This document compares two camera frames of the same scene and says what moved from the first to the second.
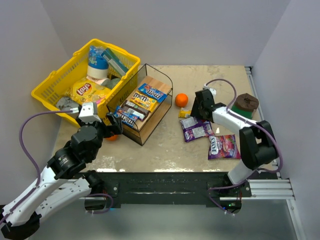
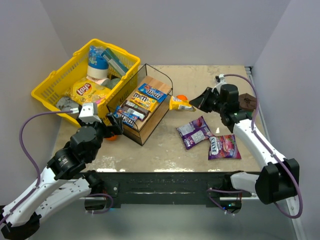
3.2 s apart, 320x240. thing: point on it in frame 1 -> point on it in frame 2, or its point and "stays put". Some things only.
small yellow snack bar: [184, 112] -> [180, 104]
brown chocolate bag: [140, 111] stays put
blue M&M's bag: [158, 95] stays put
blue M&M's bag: [127, 119] stays put
